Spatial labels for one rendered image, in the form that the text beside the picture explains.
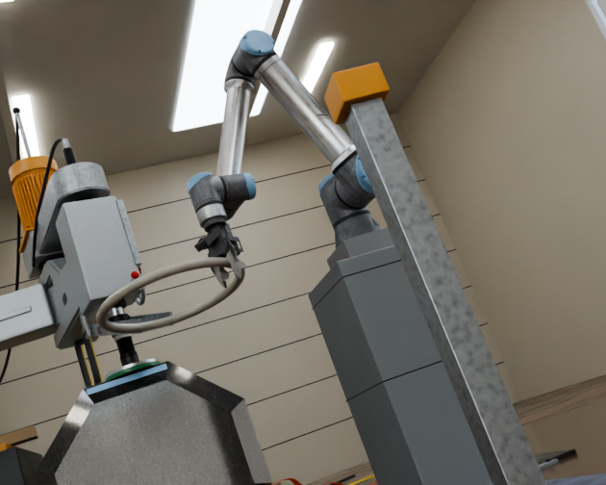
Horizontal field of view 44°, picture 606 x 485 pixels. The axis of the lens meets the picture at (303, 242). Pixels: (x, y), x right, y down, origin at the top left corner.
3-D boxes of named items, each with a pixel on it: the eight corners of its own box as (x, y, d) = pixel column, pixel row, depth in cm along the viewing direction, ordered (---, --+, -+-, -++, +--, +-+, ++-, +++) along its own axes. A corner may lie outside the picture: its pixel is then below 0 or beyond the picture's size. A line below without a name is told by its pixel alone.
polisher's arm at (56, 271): (62, 372, 354) (36, 276, 367) (109, 360, 366) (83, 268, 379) (90, 325, 294) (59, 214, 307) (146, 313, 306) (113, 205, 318)
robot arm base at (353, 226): (378, 242, 290) (368, 219, 292) (390, 227, 272) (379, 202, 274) (333, 258, 286) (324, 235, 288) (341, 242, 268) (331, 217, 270)
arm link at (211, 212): (211, 201, 233) (189, 216, 237) (215, 215, 231) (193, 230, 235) (229, 205, 240) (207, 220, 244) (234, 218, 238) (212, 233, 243)
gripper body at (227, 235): (244, 253, 235) (233, 219, 239) (228, 250, 228) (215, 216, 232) (227, 264, 239) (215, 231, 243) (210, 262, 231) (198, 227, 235)
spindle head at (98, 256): (76, 334, 314) (48, 238, 325) (126, 322, 325) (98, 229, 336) (91, 307, 284) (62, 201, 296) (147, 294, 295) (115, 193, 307)
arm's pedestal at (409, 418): (487, 472, 286) (403, 268, 308) (559, 462, 241) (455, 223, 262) (371, 522, 269) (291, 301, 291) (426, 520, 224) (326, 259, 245)
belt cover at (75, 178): (30, 286, 371) (21, 255, 375) (81, 275, 384) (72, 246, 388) (60, 201, 292) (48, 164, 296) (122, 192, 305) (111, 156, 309)
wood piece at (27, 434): (-10, 450, 328) (-13, 439, 329) (-8, 453, 337) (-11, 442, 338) (37, 435, 336) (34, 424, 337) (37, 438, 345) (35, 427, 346)
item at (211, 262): (86, 346, 247) (84, 339, 248) (220, 314, 272) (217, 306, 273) (113, 283, 208) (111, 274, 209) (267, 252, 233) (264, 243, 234)
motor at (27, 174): (19, 253, 372) (0, 182, 382) (82, 242, 388) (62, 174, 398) (26, 230, 349) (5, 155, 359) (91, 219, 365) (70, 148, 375)
